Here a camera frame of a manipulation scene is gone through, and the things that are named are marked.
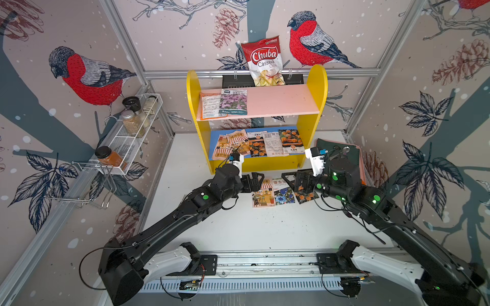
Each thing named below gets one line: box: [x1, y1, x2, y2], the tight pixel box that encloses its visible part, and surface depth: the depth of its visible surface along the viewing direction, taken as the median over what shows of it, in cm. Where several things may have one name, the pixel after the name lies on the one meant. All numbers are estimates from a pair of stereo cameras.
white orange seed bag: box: [199, 92, 228, 121], surface depth 77 cm
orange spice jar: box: [94, 145, 124, 167], surface depth 62 cm
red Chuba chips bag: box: [241, 35, 286, 87], surface depth 85 cm
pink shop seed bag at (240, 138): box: [225, 128, 252, 156], surface depth 100 cm
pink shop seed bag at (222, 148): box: [211, 133, 234, 161], surface depth 97 cm
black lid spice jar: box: [121, 96, 142, 112], surface depth 75 cm
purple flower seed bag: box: [218, 88, 248, 116], surface depth 77 cm
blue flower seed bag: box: [273, 186, 296, 206], surface depth 94 cm
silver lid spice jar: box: [121, 109, 142, 137], surface depth 74 cm
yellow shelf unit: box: [186, 65, 328, 174], surface depth 79 cm
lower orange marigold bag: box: [278, 128, 305, 155], surface depth 100 cm
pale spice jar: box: [142, 95, 158, 116], surface depth 87 cm
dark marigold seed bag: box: [246, 130, 268, 158], surface depth 97 cm
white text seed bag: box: [261, 131, 290, 157], surface depth 97 cm
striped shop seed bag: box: [251, 177, 276, 208], surface depth 94 cm
